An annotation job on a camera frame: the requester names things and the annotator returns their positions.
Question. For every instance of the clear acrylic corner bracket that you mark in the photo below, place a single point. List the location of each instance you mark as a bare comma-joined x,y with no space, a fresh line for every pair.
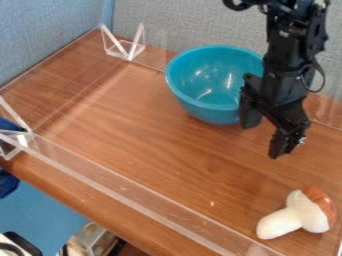
120,48

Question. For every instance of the clear acrylic back barrier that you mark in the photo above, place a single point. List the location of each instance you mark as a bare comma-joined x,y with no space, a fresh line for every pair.
204,77

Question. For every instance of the white brown toy mushroom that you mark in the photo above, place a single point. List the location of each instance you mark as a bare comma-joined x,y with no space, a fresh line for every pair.
310,211

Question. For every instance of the black white device corner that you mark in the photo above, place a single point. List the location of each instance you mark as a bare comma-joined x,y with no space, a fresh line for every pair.
13,245

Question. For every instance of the white box under table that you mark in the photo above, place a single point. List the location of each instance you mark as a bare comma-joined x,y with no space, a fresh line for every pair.
92,241

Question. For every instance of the blue plastic bowl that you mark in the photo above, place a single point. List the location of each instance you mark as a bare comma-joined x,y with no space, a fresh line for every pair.
204,78

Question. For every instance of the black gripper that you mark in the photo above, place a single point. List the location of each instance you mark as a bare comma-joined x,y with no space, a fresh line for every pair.
273,96

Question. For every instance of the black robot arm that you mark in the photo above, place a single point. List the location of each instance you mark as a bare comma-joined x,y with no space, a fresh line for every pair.
295,28

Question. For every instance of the clear acrylic left bracket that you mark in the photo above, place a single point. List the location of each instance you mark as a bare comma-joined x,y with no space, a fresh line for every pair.
14,132

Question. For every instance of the clear acrylic front barrier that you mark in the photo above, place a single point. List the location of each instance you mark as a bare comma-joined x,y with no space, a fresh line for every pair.
189,224

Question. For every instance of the clear acrylic barrier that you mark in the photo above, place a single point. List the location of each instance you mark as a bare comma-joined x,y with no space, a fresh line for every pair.
204,77
189,224

